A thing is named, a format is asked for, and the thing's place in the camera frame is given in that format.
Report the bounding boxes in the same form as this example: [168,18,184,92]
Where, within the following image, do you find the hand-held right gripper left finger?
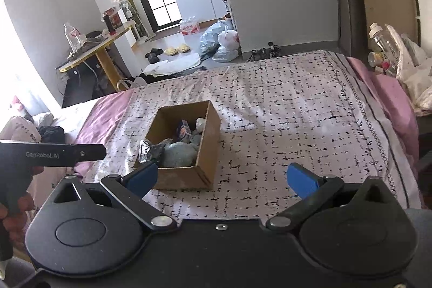
[44,161,178,232]

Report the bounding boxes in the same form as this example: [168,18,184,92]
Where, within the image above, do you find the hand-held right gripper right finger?
[266,163,406,235]

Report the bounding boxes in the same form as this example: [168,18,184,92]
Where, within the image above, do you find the clear bag with dark contents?
[138,139,167,164]

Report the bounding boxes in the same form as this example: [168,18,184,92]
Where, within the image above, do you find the blue and orange soft packet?
[175,119,194,143]

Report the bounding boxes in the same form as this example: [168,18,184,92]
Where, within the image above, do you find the cardboard box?
[133,100,222,191]

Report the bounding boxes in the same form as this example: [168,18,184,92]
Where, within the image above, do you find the person's left hand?
[0,167,45,242]

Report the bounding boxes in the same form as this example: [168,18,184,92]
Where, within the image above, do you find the black cloth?
[37,125,65,144]

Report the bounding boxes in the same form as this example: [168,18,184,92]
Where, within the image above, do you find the grey round cushion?
[161,141,200,168]

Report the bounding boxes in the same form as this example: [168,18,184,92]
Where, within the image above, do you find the patterned white bedspread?
[74,50,422,222]

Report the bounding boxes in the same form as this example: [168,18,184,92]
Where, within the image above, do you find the white tote bag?
[116,78,146,93]

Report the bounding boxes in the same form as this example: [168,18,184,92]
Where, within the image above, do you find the white floor mat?
[144,52,202,77]

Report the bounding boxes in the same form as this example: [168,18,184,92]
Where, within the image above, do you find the water bottle with red label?
[63,23,81,52]

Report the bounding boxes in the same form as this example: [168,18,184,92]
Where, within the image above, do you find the pair of black slippers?
[145,48,165,64]

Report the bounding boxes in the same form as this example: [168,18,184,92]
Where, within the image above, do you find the gold edged table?
[59,19,136,93]

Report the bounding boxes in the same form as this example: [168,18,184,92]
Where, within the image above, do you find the black tripod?
[246,42,281,63]

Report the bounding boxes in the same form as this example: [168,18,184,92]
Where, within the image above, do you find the small yellow bottle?
[368,52,387,68]

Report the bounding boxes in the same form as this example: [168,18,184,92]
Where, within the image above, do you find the red box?
[103,7,123,34]

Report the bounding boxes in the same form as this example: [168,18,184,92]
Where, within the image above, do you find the white plastic bags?
[384,24,432,115]

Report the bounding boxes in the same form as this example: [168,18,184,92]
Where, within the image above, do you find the white and red plastic bag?
[218,29,241,51]

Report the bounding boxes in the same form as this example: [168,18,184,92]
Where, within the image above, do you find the clear plastic bottle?
[368,22,403,73]

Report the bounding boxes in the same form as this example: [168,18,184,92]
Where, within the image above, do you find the bluish clear plastic bag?
[199,20,234,55]

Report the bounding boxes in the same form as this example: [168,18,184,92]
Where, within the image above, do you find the pack of bottled water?
[180,16,201,36]

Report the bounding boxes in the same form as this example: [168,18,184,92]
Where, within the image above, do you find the small white fan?
[117,0,134,19]

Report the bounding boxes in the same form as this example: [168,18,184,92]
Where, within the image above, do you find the dark brown board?
[343,0,369,58]

